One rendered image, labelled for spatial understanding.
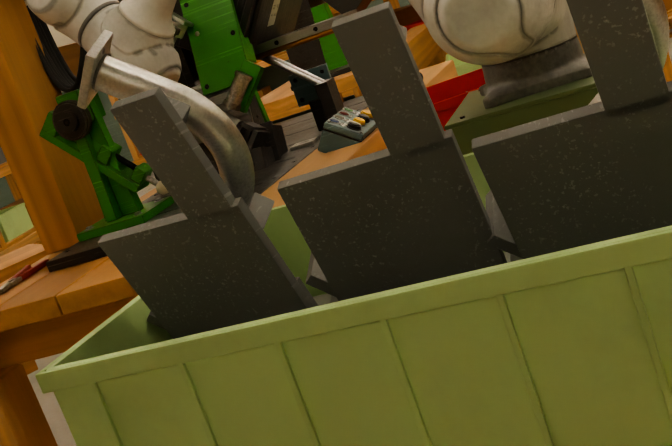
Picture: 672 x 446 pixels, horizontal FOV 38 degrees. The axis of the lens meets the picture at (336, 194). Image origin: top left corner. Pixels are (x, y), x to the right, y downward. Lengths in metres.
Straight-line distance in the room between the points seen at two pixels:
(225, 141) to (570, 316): 0.32
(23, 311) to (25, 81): 0.56
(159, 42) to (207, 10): 0.43
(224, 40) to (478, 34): 0.89
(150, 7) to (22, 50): 0.47
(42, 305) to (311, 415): 0.94
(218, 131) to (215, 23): 1.28
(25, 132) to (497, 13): 1.08
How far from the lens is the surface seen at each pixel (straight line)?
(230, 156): 0.82
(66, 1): 1.72
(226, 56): 2.06
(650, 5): 0.72
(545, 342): 0.68
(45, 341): 1.77
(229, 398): 0.78
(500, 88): 1.53
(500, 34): 1.27
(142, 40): 1.66
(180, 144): 0.79
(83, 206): 2.07
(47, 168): 2.02
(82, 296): 1.59
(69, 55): 2.37
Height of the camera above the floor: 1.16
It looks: 10 degrees down
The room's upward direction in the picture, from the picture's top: 20 degrees counter-clockwise
